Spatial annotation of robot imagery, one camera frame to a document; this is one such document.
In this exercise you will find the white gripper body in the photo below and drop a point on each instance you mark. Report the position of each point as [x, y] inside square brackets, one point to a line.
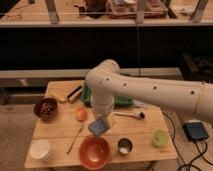
[102, 111]

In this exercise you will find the grey blue sponge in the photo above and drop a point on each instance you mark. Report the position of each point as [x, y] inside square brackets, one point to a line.
[98, 127]

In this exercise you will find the red bowl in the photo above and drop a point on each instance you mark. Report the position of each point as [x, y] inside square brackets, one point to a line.
[94, 153]

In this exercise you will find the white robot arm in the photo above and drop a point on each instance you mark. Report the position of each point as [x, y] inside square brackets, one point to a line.
[186, 97]

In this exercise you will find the dark bowl with nuts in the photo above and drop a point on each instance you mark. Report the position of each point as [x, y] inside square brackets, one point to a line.
[46, 108]

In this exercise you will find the green plastic tray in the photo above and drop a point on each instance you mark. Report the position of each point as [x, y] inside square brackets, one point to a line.
[119, 101]

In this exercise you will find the orange head spoon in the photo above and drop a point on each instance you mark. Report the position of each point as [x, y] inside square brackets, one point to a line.
[81, 115]

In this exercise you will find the black wooden brush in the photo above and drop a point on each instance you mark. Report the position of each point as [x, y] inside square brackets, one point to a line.
[74, 94]

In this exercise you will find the small metal cup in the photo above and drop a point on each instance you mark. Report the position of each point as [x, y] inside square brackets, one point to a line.
[125, 146]

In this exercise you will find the yellow corn toy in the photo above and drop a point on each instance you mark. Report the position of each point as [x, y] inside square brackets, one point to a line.
[58, 98]

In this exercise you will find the green small cup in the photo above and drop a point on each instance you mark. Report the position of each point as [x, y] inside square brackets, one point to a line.
[160, 138]

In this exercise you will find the black foot pedal box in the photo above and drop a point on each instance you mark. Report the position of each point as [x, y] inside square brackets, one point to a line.
[195, 131]

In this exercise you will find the wooden handled utensil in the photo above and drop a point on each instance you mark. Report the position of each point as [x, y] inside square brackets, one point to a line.
[139, 116]

